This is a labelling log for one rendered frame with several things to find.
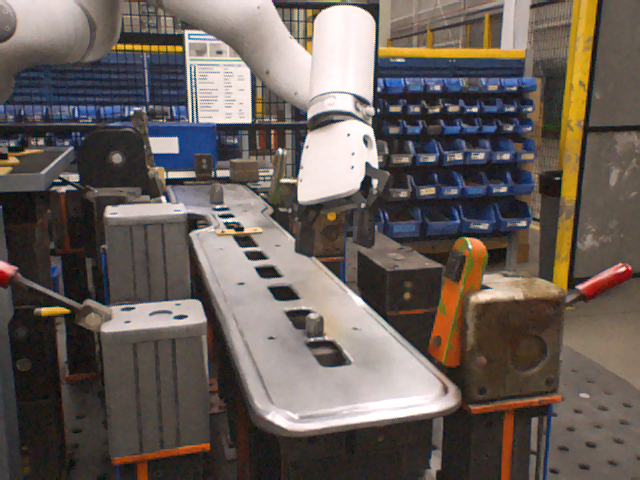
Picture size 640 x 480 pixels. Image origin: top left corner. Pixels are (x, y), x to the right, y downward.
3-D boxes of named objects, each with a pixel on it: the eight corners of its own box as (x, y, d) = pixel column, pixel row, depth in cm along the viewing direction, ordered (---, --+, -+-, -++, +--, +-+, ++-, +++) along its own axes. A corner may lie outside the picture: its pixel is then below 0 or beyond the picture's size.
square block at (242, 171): (262, 278, 195) (259, 160, 187) (236, 280, 193) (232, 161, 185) (257, 271, 202) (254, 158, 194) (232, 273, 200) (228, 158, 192)
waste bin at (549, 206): (628, 288, 420) (641, 177, 404) (559, 294, 408) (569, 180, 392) (578, 268, 468) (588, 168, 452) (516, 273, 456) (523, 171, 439)
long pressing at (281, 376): (506, 408, 55) (507, 391, 54) (244, 446, 49) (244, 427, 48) (245, 187, 184) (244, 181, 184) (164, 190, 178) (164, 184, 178)
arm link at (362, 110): (387, 112, 84) (386, 133, 83) (334, 128, 90) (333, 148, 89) (349, 84, 78) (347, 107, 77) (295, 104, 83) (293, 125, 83)
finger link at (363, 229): (391, 193, 77) (389, 246, 75) (369, 197, 79) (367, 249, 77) (376, 184, 75) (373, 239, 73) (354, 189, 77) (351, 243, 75)
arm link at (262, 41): (175, 51, 99) (345, 144, 95) (148, -20, 84) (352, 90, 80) (206, 8, 101) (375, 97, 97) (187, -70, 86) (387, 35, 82)
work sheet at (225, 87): (254, 125, 215) (252, 28, 208) (186, 126, 209) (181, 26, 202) (253, 125, 217) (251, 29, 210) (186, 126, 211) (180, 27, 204)
